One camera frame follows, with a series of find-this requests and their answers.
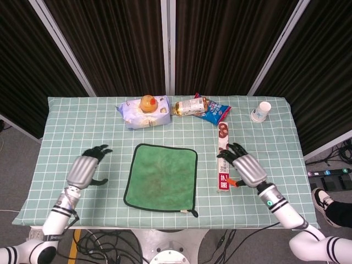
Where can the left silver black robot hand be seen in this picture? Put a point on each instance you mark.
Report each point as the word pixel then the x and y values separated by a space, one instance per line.
pixel 81 171

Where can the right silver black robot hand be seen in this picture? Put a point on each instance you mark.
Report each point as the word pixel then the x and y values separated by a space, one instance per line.
pixel 250 171

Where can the green cloth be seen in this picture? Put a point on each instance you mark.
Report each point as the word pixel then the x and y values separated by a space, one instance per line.
pixel 162 178

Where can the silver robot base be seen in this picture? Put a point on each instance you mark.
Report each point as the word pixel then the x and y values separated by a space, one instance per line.
pixel 170 244

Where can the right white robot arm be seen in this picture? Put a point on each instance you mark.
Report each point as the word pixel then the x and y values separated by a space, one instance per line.
pixel 291 217

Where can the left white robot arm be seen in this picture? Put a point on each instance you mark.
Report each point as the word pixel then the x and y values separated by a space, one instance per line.
pixel 55 220

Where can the green checked tablecloth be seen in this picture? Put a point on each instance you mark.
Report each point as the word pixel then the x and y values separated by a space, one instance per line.
pixel 82 129

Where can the long pink snack box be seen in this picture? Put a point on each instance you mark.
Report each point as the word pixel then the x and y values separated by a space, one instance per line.
pixel 223 134

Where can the white paper cup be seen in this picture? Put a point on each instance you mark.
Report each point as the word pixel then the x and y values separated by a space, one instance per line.
pixel 259 112

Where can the blue red snack bag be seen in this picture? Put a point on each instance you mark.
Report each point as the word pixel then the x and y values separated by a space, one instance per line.
pixel 215 111

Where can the yellow floor tape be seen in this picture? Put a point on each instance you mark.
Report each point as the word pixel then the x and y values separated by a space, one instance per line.
pixel 73 247

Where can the white black sneaker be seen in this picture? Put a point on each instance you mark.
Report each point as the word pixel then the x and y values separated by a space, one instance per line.
pixel 321 200

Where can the grey white sneaker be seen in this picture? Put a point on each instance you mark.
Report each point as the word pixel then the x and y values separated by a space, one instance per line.
pixel 34 233

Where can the black foot pedal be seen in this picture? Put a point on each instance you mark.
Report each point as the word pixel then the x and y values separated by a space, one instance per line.
pixel 329 182
pixel 346 182

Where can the pale blue bread bag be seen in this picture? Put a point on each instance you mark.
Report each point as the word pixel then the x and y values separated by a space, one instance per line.
pixel 145 119

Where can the amber tea bottle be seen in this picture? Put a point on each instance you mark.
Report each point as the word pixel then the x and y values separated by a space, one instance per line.
pixel 189 106

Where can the orange jelly cup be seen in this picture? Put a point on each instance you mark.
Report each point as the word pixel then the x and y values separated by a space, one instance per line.
pixel 148 104

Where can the black trouser leg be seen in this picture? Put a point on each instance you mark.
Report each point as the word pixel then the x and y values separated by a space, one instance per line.
pixel 341 213

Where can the dark ribbed partition panel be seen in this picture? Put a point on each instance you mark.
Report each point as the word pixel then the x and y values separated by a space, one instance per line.
pixel 27 68
pixel 115 46
pixel 225 46
pixel 321 82

